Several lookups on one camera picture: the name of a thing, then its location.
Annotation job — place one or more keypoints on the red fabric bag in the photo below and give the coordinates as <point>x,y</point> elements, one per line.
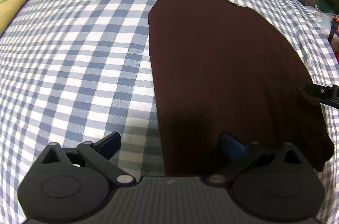
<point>333,35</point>

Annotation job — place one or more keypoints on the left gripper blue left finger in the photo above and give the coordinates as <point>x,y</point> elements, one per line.
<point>109,145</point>

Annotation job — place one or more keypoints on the maroon vintage league sweatshirt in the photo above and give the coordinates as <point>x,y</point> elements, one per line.
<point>218,67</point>

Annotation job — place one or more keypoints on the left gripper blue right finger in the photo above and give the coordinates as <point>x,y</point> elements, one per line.
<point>231,148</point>

